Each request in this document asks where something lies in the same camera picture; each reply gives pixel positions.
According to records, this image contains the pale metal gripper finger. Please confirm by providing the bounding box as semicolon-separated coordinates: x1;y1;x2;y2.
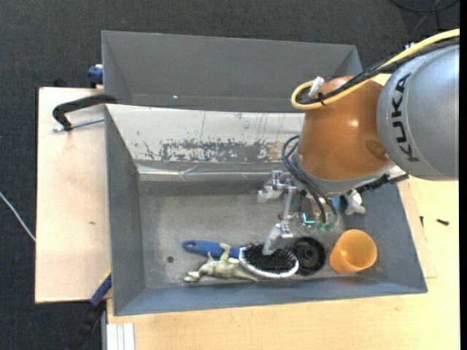
262;222;295;257
256;169;298;204

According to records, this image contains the blue hairbrush with black bristles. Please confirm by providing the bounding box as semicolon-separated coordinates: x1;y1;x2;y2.
182;239;300;280

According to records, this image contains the black round ribbed disc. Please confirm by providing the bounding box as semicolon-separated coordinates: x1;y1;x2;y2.
290;236;327;277

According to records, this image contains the pale wood board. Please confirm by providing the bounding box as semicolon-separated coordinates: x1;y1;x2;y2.
34;86;112;304

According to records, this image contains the orange plastic cup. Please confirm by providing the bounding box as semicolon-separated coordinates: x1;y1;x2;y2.
328;228;378;275

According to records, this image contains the black cylinder on white bracket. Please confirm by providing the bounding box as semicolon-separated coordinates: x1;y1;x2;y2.
339;170;409;217

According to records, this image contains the green toy dinosaur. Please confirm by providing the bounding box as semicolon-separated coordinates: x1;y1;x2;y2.
183;243;259;284

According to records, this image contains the grey metal bin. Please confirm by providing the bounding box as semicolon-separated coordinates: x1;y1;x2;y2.
101;30;428;317

